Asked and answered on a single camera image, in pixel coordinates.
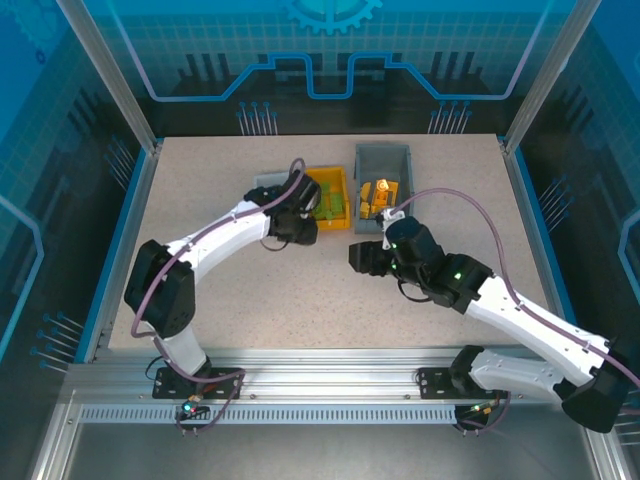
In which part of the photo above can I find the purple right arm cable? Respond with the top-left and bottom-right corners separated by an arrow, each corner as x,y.
392,187 -> 640,436

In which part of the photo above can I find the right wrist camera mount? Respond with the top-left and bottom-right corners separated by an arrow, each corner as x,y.
380,208 -> 402,251

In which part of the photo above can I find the white plastic bin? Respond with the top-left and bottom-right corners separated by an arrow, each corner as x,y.
253,172 -> 301,189

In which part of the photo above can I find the yellow lego window frame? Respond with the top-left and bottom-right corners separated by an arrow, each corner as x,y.
370,182 -> 401,214

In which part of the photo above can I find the metal base panel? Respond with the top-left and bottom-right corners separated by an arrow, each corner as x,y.
29,422 -> 631,480

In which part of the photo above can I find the grey plastic bin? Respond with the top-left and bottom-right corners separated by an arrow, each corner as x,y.
353,143 -> 416,236

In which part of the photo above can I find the yellow plastic bin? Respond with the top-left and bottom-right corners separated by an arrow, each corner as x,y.
302,166 -> 351,234

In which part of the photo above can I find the slotted grey cable duct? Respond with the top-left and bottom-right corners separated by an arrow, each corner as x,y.
78,405 -> 459,425

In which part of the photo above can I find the aluminium frame post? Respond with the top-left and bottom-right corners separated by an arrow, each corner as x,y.
55,0 -> 164,154
502,0 -> 604,154

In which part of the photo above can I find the aluminium mounting rail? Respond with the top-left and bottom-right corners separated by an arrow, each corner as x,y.
64,348 -> 601,407

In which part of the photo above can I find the small LED connector board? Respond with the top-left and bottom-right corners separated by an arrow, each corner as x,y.
180,394 -> 210,420
462,402 -> 501,420

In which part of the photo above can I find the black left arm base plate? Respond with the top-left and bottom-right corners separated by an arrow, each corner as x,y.
152,366 -> 245,400

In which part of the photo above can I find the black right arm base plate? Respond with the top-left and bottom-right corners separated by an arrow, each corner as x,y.
417,366 -> 510,400

